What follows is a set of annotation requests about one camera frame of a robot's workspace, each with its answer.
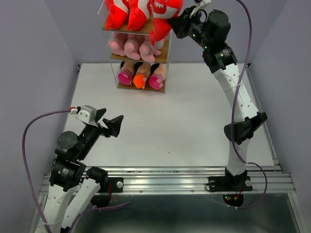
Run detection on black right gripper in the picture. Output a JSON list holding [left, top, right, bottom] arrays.
[[168, 4, 212, 50]]

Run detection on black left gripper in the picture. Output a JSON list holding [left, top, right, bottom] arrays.
[[78, 107, 124, 158]]

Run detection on red shark plush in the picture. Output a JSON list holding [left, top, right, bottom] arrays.
[[150, 0, 184, 50]]

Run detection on pink pig plush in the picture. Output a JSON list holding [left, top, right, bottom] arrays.
[[108, 32, 127, 57], [124, 34, 144, 60], [139, 35, 161, 63]]

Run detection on red fish plush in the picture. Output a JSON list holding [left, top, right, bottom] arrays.
[[105, 0, 129, 31], [127, 0, 153, 31]]

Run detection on boy doll pink shorts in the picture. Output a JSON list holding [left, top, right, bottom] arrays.
[[118, 61, 136, 85]]

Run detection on boy doll orange shorts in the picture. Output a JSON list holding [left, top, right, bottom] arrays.
[[133, 62, 151, 89]]

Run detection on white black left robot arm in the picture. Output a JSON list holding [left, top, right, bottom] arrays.
[[35, 105, 124, 233]]

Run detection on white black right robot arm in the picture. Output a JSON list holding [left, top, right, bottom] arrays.
[[168, 7, 267, 192]]

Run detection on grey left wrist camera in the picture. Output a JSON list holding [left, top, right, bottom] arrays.
[[69, 105, 97, 126]]

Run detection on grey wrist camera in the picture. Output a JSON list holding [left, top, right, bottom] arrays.
[[69, 105, 97, 126], [190, 0, 211, 17]]

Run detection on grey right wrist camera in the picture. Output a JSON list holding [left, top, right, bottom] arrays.
[[190, 0, 211, 17]]

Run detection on wooden three-tier wire shelf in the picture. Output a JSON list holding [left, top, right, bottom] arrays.
[[98, 0, 171, 93]]

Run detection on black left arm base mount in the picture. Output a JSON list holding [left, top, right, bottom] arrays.
[[90, 177, 124, 208]]

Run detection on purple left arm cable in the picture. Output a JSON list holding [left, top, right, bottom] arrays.
[[22, 109, 132, 233]]

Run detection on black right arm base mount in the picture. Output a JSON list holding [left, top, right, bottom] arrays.
[[205, 169, 253, 208]]

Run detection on aluminium mounting rail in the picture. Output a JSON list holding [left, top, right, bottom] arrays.
[[38, 166, 296, 196]]

